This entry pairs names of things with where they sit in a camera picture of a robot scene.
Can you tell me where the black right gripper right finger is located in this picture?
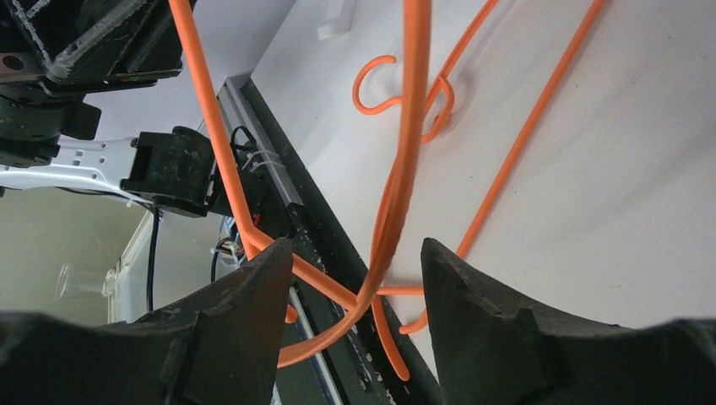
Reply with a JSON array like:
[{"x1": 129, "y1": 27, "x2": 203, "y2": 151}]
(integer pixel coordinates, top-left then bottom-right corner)
[{"x1": 420, "y1": 238, "x2": 715, "y2": 404}]

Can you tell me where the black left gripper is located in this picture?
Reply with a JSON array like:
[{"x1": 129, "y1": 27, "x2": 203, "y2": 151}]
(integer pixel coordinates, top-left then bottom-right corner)
[{"x1": 1, "y1": 0, "x2": 182, "y2": 168}]

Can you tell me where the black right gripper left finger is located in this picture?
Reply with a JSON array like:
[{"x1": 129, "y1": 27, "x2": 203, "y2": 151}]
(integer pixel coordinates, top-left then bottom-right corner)
[{"x1": 1, "y1": 238, "x2": 293, "y2": 404}]

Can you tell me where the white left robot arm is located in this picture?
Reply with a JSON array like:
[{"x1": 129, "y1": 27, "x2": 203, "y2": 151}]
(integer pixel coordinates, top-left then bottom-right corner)
[{"x1": 1, "y1": 1, "x2": 220, "y2": 217}]

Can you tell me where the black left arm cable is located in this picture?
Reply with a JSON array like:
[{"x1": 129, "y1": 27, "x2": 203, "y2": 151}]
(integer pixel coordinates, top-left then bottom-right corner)
[{"x1": 145, "y1": 209, "x2": 163, "y2": 313}]

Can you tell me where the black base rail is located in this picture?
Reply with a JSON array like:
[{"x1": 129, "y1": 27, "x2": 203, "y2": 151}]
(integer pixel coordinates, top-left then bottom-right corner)
[{"x1": 240, "y1": 80, "x2": 441, "y2": 404}]

